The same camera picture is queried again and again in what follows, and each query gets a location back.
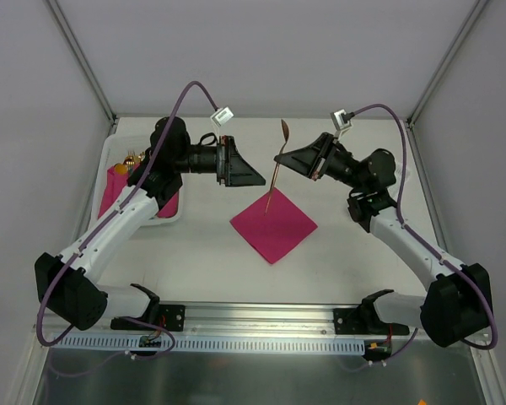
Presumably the copper spoon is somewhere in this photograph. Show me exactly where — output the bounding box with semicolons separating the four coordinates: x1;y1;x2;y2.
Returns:
264;119;290;215

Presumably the pink paper napkin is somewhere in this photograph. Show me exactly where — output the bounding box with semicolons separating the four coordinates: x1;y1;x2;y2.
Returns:
229;188;318;264

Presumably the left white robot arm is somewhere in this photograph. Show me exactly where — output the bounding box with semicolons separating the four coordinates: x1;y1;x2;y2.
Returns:
35;117;266;331

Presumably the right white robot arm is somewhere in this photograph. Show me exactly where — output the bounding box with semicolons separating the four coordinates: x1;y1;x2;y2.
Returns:
274;132;496;348

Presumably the pink rolled napkin right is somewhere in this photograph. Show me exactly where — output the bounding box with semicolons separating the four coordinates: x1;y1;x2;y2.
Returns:
157;192;180;219

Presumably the pink rolled napkin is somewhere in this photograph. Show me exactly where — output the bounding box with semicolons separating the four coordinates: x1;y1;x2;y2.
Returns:
157;192;180;219
98;166;128;218

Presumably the pink rolled napkin far left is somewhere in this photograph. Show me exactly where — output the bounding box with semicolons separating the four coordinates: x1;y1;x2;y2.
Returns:
98;166;128;218

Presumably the orange round spoon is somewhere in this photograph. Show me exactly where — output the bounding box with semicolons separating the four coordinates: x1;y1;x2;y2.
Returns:
113;164;128;176

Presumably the large white plastic basket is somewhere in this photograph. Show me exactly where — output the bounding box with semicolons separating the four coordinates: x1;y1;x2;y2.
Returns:
89;133;184;226

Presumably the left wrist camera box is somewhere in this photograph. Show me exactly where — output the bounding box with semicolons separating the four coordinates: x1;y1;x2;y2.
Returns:
210;106;234;127

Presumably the aluminium mounting rail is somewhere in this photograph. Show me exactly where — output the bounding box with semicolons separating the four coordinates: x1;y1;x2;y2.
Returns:
159;301;427;338

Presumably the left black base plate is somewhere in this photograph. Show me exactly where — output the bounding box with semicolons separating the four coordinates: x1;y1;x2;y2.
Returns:
110;304;186;332

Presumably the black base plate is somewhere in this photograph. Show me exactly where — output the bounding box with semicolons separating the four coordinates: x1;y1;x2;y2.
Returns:
110;304;186;332
332;306;410;336

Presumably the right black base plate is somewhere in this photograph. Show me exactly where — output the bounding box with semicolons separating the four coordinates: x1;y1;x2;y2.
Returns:
332;306;410;336

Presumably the left aluminium frame post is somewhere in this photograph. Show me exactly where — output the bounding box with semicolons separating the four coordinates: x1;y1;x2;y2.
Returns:
44;0;117;123

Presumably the aluminium frame post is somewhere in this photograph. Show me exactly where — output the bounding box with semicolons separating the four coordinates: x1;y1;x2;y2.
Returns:
44;0;117;123
406;0;490;127

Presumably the white slotted cable duct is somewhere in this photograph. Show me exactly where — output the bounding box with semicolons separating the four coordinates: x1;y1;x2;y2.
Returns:
57;333;365;356

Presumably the right aluminium frame post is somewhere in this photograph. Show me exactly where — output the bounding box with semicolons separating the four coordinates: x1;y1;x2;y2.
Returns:
406;0;490;127

